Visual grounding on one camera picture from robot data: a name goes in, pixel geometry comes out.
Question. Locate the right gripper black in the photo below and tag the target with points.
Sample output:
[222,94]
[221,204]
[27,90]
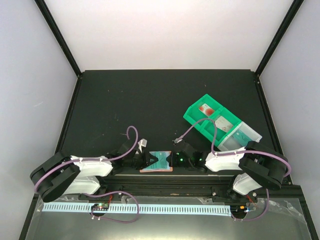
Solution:
[173,160]

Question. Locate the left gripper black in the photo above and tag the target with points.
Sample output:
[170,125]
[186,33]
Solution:
[146,160]

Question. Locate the teal VIP card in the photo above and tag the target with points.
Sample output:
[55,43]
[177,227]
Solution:
[162,163]

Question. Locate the pink leather card holder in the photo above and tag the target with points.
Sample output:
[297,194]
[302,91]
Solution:
[150,170]

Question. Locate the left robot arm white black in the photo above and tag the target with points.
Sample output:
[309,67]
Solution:
[64,174]

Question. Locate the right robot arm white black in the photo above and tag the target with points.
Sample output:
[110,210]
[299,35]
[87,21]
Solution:
[257,167]

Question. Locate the red circle card in bin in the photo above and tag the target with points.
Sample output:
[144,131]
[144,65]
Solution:
[206,109]

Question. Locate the white VIP card in bin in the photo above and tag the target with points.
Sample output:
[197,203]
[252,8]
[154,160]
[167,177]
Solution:
[223,124]

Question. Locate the teal cards in clear bin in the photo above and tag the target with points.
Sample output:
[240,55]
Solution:
[241,138]

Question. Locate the green bin middle compartment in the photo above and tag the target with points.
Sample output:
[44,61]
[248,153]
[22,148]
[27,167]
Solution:
[208,129]

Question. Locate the left controller board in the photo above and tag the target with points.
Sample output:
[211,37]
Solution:
[99,207]

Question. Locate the controller board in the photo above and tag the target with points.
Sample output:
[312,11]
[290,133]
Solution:
[99,207]
[240,209]

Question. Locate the right controller board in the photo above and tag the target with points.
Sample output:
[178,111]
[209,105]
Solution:
[240,209]

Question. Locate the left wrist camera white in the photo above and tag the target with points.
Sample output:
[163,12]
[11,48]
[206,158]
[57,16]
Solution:
[142,144]

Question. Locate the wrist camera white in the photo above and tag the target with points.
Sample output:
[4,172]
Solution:
[177,140]
[142,144]

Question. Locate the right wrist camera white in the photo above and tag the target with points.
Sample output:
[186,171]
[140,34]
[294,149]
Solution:
[177,140]

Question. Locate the black aluminium rail front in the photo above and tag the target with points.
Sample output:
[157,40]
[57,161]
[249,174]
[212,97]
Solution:
[217,187]

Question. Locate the white slotted cable duct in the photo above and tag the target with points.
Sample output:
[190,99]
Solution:
[153,209]

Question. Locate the left black frame post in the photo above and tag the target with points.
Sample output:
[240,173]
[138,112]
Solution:
[48,17]

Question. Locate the black frame post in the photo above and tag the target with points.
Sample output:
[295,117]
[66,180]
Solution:
[283,27]
[48,17]

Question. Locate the right black frame post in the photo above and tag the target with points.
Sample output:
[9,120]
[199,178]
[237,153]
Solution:
[283,27]

